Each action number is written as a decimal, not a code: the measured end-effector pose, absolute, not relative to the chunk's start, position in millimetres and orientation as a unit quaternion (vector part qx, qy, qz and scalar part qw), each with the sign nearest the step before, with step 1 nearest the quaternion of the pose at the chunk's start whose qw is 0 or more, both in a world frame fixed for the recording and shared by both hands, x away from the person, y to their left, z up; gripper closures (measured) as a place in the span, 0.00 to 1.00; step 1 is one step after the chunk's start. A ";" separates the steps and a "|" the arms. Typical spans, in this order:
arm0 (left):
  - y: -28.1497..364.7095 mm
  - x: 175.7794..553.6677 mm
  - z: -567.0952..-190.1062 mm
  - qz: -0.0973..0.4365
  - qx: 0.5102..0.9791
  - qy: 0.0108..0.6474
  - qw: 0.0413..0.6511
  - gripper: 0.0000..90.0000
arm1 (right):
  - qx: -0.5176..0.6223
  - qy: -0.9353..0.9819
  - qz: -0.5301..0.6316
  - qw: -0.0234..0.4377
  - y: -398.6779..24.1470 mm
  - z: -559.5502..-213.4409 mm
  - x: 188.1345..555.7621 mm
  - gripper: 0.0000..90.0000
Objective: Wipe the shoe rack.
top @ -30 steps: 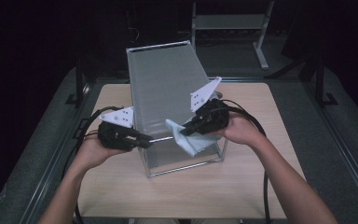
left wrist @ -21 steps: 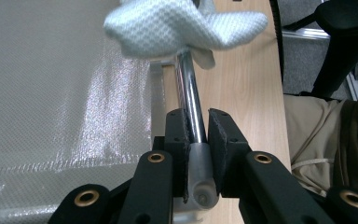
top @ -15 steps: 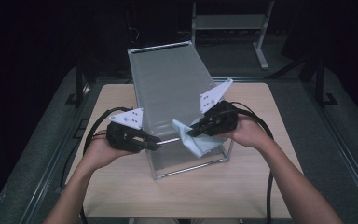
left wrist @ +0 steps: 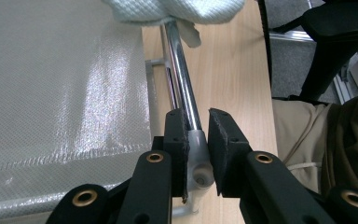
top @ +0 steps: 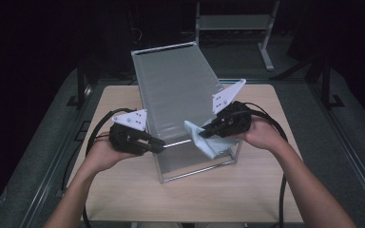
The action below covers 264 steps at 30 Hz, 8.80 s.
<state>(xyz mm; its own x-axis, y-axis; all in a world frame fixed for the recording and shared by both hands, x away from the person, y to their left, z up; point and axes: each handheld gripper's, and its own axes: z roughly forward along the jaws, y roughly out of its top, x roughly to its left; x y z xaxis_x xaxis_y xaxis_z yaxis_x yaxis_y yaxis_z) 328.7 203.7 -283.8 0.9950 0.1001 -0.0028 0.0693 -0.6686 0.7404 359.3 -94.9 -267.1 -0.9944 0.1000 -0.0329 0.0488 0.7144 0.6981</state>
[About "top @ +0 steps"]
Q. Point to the white metal stand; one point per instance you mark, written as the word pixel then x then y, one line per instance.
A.
pixel 234 22

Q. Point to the aluminium floor rail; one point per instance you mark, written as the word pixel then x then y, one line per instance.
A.
pixel 361 171
pixel 49 183

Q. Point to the person's left hand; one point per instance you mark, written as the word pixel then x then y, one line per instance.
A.
pixel 103 156

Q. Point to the person's right hand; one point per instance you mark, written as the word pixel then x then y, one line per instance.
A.
pixel 264 136

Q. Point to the pale quilted cleaning cloth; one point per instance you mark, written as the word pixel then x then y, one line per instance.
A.
pixel 214 147

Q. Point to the black metal stand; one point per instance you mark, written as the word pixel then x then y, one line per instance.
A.
pixel 326 82
pixel 80 85

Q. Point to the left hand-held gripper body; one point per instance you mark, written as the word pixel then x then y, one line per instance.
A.
pixel 123 139

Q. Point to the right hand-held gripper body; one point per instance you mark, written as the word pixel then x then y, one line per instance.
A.
pixel 237 120

